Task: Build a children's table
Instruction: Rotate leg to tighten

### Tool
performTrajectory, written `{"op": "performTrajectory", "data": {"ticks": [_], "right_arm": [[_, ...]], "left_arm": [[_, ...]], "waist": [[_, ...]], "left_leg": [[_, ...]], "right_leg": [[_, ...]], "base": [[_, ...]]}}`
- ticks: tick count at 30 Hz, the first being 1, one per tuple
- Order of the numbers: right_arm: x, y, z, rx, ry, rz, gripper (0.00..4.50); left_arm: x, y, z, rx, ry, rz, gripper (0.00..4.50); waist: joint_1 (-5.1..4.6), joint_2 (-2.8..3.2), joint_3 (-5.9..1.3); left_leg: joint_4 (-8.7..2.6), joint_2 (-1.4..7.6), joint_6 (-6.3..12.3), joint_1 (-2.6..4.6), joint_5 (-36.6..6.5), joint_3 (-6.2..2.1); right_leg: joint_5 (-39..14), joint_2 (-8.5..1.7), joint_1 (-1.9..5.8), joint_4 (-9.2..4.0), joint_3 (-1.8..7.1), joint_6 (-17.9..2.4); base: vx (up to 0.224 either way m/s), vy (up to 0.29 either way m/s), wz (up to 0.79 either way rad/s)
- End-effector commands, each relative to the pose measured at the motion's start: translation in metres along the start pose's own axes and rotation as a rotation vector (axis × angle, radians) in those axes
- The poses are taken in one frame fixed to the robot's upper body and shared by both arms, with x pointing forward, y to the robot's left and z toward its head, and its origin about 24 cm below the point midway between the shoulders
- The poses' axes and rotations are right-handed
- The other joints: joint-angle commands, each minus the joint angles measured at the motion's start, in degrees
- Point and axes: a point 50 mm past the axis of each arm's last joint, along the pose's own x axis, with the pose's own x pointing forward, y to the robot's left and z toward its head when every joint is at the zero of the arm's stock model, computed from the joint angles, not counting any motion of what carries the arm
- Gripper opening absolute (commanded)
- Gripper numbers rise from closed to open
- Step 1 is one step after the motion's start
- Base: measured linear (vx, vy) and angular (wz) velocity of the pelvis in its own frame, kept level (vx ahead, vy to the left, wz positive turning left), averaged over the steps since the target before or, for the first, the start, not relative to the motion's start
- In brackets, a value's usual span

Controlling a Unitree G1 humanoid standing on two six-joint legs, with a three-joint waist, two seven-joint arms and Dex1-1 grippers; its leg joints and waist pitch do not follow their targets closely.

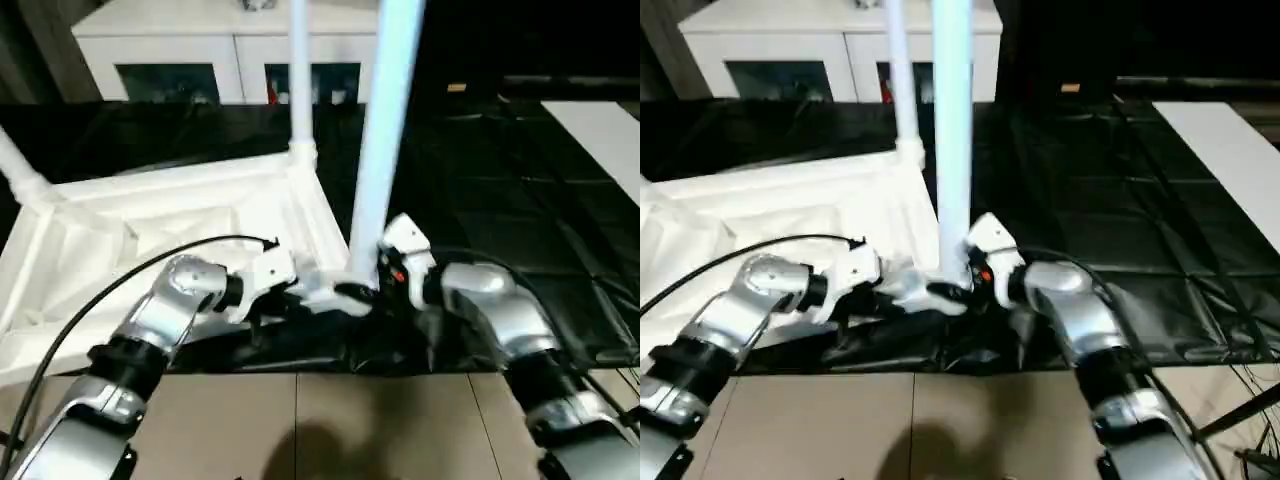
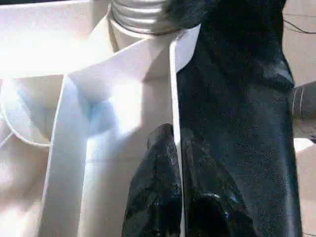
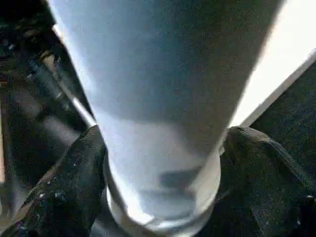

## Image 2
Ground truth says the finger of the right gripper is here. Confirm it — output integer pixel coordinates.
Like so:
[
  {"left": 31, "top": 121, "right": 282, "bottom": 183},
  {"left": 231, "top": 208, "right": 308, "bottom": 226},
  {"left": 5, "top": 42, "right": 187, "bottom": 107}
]
[{"left": 162, "top": 0, "right": 213, "bottom": 29}]

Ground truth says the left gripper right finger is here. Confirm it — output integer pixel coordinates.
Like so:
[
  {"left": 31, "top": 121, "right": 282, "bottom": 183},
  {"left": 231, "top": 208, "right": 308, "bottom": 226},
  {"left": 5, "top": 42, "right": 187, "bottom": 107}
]
[{"left": 181, "top": 142, "right": 260, "bottom": 237}]

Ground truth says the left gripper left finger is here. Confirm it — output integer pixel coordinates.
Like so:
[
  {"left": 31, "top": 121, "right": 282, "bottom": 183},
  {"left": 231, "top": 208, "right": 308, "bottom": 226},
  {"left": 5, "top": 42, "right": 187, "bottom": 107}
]
[{"left": 122, "top": 122, "right": 185, "bottom": 237}]

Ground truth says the white plastic table leg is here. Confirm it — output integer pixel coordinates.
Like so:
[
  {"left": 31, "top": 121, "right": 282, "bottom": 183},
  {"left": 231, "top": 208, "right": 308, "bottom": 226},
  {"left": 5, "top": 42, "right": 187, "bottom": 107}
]
[{"left": 109, "top": 0, "right": 180, "bottom": 36}]

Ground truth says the white plastic table top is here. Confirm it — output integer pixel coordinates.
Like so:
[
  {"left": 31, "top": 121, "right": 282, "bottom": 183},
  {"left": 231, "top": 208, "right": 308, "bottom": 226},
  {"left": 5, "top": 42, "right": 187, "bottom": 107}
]
[{"left": 0, "top": 0, "right": 202, "bottom": 237}]

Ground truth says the black mat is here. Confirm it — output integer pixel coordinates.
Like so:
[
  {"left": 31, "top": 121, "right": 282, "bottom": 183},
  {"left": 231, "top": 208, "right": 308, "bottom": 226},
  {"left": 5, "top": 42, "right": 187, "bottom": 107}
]
[{"left": 175, "top": 0, "right": 304, "bottom": 237}]

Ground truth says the grey robot leg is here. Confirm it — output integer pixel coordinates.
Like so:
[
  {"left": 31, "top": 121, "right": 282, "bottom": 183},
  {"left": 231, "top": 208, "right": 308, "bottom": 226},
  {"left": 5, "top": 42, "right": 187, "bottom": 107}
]
[{"left": 291, "top": 85, "right": 316, "bottom": 119}]

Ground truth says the black floor cable bundle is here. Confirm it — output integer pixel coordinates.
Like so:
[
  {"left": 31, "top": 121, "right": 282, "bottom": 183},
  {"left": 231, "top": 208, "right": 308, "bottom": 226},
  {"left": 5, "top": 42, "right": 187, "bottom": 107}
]
[{"left": 282, "top": 13, "right": 316, "bottom": 35}]

